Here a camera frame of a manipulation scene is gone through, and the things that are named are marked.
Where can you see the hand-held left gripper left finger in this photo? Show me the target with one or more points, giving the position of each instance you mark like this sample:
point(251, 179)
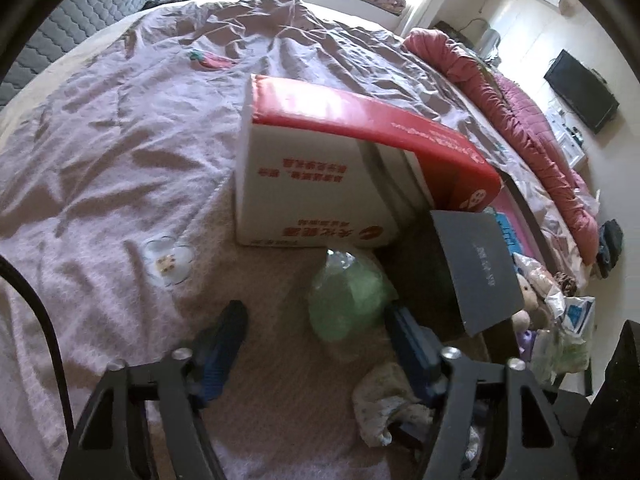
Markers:
point(225, 340)

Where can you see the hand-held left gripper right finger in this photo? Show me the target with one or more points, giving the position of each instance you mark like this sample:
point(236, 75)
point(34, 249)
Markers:
point(410, 350)

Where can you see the white floral cloth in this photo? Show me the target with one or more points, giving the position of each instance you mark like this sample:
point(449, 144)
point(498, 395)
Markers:
point(385, 400)

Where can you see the white green wipes pack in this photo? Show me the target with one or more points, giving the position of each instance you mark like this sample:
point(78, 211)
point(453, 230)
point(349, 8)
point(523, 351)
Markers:
point(560, 352)

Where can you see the leopard print scrunchie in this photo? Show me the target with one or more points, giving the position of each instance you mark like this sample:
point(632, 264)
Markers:
point(565, 282)

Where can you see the dark tray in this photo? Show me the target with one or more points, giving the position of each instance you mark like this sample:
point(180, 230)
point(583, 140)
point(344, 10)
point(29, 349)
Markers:
point(525, 210)

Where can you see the dark grey box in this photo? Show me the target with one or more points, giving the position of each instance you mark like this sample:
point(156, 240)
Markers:
point(480, 270)

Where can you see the dark blue bag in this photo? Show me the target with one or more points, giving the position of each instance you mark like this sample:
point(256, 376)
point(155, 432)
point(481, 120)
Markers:
point(610, 245)

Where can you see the red and white cardboard box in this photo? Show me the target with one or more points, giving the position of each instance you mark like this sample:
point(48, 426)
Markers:
point(310, 185)

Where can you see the clear plastic bag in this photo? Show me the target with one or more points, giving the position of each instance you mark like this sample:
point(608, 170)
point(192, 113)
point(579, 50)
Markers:
point(591, 204)

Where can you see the lilac printed blanket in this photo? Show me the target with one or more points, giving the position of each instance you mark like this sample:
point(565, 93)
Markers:
point(125, 160)

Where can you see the pink quilt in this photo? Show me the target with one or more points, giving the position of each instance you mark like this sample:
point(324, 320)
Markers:
point(530, 125)

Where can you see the white drawer cabinet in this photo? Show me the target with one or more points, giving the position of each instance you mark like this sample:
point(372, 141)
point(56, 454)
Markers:
point(567, 135)

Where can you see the black television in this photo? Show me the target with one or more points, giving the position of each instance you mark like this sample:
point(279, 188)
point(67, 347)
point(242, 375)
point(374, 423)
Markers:
point(580, 90)

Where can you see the cluttered side table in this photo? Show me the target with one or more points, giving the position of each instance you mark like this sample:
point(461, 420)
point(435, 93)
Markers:
point(452, 32)

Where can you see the standing fan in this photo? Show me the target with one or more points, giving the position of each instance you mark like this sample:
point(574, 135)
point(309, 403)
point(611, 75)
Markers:
point(487, 37)

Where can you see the cream curtain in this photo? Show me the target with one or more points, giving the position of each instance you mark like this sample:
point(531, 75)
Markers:
point(425, 5)

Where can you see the grey quilted headboard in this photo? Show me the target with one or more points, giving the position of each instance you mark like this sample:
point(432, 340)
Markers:
point(75, 15)

